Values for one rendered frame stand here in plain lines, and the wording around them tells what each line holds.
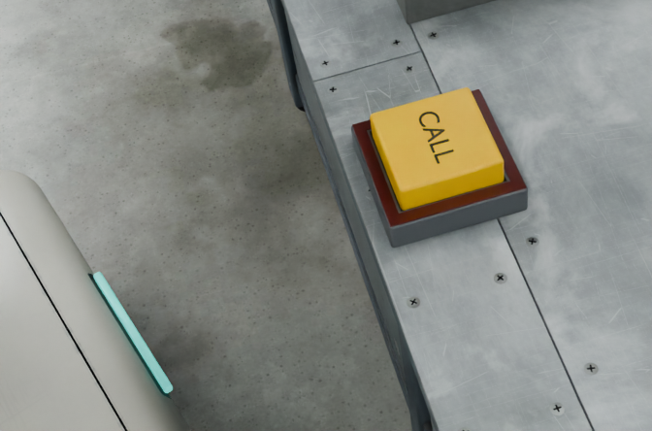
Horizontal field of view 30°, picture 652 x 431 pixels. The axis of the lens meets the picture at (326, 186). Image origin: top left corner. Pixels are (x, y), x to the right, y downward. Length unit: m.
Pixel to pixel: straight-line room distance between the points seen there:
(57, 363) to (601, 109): 0.75
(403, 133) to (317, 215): 1.03
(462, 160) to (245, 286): 1.01
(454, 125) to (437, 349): 0.13
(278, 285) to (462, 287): 1.00
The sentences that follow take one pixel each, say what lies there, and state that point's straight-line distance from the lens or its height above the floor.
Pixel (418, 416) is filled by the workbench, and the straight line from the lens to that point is 1.29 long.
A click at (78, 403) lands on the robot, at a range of 1.29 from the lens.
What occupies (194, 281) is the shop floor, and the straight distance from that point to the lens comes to 1.67.
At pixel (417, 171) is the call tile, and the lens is 0.66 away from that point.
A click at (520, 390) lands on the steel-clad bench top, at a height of 0.80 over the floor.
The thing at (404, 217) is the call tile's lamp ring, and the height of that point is 0.82.
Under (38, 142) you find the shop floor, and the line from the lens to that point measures 1.91.
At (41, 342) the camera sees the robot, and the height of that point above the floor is 0.28.
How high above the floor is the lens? 1.35
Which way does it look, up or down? 51 degrees down
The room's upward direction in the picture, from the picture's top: 11 degrees counter-clockwise
